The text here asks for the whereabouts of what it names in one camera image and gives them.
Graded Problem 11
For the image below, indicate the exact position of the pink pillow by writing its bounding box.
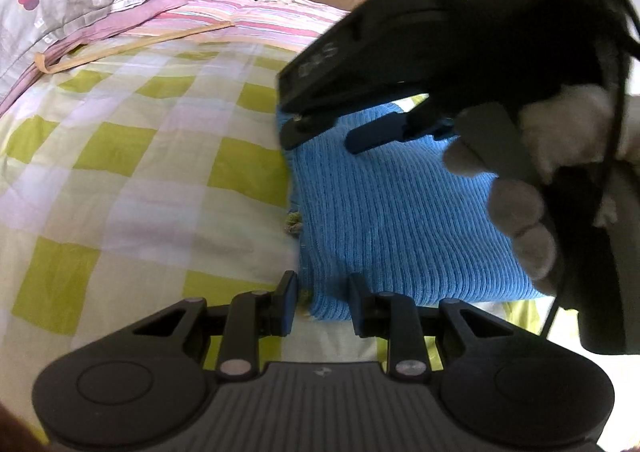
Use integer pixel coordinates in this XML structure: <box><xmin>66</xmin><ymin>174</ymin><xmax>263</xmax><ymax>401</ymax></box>
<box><xmin>0</xmin><ymin>0</ymin><xmax>190</xmax><ymax>113</ymax></box>

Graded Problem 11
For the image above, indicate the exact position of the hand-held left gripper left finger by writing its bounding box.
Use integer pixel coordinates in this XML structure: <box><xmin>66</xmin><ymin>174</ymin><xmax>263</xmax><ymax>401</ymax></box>
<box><xmin>132</xmin><ymin>270</ymin><xmax>301</xmax><ymax>380</ymax></box>

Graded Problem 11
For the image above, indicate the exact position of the thin bamboo stick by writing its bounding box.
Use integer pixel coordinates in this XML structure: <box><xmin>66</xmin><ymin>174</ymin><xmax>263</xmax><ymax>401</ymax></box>
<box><xmin>34</xmin><ymin>20</ymin><xmax>234</xmax><ymax>76</ymax></box>

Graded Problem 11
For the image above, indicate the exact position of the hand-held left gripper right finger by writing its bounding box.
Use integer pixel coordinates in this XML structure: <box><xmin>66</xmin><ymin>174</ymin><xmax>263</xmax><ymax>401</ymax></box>
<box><xmin>348</xmin><ymin>273</ymin><xmax>512</xmax><ymax>379</ymax></box>

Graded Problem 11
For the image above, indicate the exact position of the black cable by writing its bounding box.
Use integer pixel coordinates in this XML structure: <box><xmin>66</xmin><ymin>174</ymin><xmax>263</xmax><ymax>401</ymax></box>
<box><xmin>540</xmin><ymin>0</ymin><xmax>640</xmax><ymax>339</ymax></box>

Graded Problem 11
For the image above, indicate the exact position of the blue knit sweater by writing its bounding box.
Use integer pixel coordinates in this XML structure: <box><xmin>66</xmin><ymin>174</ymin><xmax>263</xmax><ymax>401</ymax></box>
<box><xmin>275</xmin><ymin>99</ymin><xmax>547</xmax><ymax>324</ymax></box>

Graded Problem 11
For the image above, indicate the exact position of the green checked bed sheet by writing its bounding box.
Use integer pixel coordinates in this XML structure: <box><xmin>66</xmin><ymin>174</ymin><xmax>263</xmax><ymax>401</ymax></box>
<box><xmin>0</xmin><ymin>34</ymin><xmax>591</xmax><ymax>433</ymax></box>

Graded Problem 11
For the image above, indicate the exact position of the grey dotted pillow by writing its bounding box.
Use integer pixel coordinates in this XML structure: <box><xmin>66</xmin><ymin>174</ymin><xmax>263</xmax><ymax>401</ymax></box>
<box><xmin>0</xmin><ymin>0</ymin><xmax>169</xmax><ymax>99</ymax></box>

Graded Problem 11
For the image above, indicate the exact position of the pink striped quilt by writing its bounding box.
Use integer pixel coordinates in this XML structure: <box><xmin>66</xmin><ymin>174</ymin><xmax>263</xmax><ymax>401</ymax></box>
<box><xmin>125</xmin><ymin>0</ymin><xmax>351</xmax><ymax>55</ymax></box>

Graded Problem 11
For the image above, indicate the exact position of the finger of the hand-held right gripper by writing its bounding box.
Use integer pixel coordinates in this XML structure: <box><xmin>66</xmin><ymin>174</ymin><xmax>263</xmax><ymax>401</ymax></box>
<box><xmin>345</xmin><ymin>111</ymin><xmax>457</xmax><ymax>154</ymax></box>
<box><xmin>280</xmin><ymin>111</ymin><xmax>347</xmax><ymax>151</ymax></box>

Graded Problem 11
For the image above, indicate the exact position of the person's right hand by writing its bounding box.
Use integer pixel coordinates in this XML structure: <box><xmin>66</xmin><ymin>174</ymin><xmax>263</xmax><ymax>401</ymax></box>
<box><xmin>442</xmin><ymin>83</ymin><xmax>640</xmax><ymax>294</ymax></box>

